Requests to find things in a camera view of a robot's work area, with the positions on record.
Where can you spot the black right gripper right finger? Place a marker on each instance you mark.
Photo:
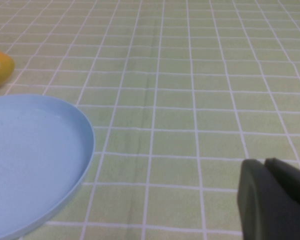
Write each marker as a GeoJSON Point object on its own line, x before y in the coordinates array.
{"type": "Point", "coordinates": [292, 182]}

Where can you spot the light blue round plate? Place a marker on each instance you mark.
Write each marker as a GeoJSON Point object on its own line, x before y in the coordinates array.
{"type": "Point", "coordinates": [35, 155]}

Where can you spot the orange mango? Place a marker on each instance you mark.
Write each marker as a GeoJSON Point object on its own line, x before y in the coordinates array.
{"type": "Point", "coordinates": [0, 70]}

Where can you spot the green checkered tablecloth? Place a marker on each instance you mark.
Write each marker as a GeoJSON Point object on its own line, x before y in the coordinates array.
{"type": "Point", "coordinates": [190, 100]}

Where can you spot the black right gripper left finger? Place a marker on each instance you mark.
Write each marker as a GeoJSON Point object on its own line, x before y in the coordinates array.
{"type": "Point", "coordinates": [265, 212]}

